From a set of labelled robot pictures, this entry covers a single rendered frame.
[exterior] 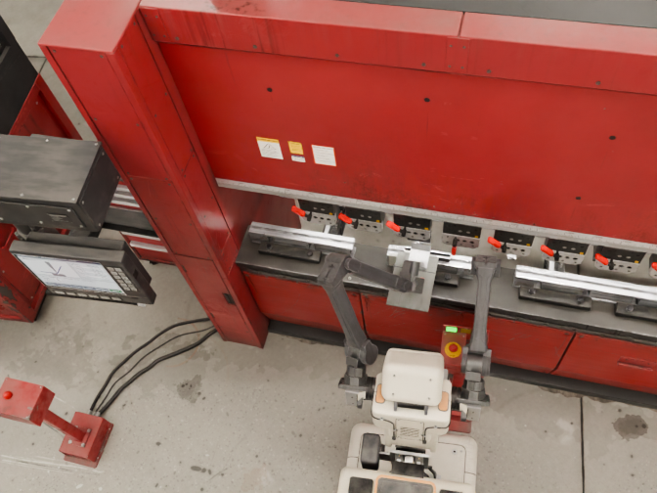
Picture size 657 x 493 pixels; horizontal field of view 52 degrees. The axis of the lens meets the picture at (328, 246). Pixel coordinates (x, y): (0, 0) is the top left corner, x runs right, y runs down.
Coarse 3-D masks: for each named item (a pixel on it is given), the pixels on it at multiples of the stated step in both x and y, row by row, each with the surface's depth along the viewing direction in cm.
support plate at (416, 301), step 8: (400, 256) 297; (408, 256) 296; (400, 264) 295; (432, 264) 293; (424, 272) 292; (424, 280) 290; (432, 280) 290; (424, 288) 288; (432, 288) 288; (392, 296) 288; (400, 296) 287; (408, 296) 287; (416, 296) 286; (424, 296) 286; (392, 304) 286; (400, 304) 285; (408, 304) 285; (416, 304) 285; (424, 304) 284
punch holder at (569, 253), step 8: (552, 240) 256; (560, 240) 255; (552, 248) 261; (560, 248) 260; (568, 248) 259; (576, 248) 257; (584, 248) 256; (544, 256) 267; (552, 256) 266; (560, 256) 265; (568, 256) 263; (576, 256) 262; (584, 256) 260; (576, 264) 266
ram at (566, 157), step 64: (192, 64) 220; (256, 64) 213; (320, 64) 205; (256, 128) 242; (320, 128) 233; (384, 128) 224; (448, 128) 216; (512, 128) 209; (576, 128) 202; (640, 128) 196; (256, 192) 280; (320, 192) 268; (384, 192) 257; (448, 192) 247; (512, 192) 237; (576, 192) 228; (640, 192) 220
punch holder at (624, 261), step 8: (600, 248) 257; (608, 248) 252; (616, 248) 251; (608, 256) 257; (616, 256) 255; (624, 256) 254; (632, 256) 253; (640, 256) 251; (600, 264) 262; (616, 264) 259; (624, 264) 258; (632, 264) 257; (624, 272) 263; (632, 272) 261
